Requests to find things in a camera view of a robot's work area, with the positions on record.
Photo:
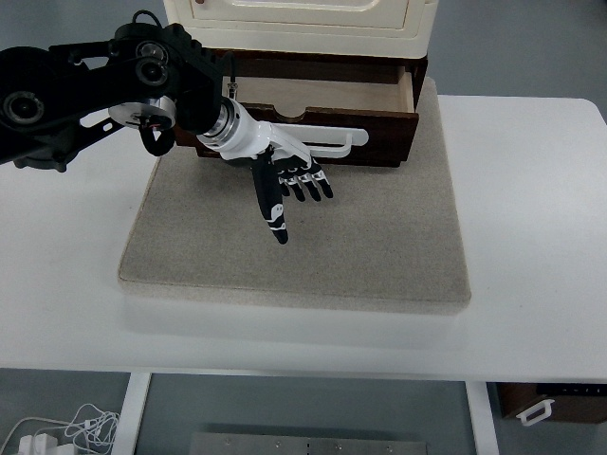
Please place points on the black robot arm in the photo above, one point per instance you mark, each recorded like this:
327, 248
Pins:
95, 90

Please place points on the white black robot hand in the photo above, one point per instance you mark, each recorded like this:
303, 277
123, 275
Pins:
256, 137

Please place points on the grey fabric mat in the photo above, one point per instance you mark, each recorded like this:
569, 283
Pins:
294, 265

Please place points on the grey metal plate with screws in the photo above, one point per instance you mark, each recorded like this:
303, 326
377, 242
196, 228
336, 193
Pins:
308, 445

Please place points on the brown wooden box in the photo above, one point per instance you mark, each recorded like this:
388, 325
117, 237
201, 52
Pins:
578, 407

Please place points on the white charger plug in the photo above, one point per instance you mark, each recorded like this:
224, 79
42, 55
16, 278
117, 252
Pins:
38, 444

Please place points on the cream plastic cabinet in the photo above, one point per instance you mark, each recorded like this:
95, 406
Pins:
303, 40

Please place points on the dark brown wooden drawer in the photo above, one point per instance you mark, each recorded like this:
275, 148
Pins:
379, 137

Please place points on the white table leg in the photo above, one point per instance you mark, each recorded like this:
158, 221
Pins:
483, 422
133, 417

